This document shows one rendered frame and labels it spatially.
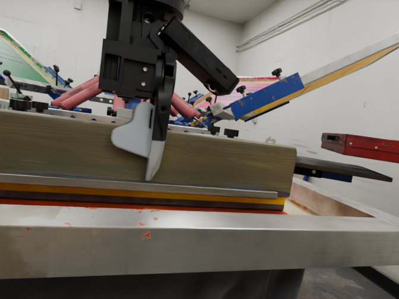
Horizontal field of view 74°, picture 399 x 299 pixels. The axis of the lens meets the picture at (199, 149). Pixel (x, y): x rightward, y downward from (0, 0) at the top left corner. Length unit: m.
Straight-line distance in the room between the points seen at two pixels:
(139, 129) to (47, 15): 4.96
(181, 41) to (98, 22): 4.81
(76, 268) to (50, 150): 0.16
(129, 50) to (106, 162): 0.13
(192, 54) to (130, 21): 0.08
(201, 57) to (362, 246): 0.26
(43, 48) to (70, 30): 0.52
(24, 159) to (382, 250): 0.39
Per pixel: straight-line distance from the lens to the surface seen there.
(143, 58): 0.31
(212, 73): 0.34
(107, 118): 1.01
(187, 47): 0.33
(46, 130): 0.33
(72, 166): 0.33
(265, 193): 0.37
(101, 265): 0.22
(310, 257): 0.28
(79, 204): 0.35
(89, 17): 5.16
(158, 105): 0.29
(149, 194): 0.35
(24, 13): 5.31
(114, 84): 0.30
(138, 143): 0.31
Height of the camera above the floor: 1.07
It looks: 6 degrees down
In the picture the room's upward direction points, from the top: 8 degrees clockwise
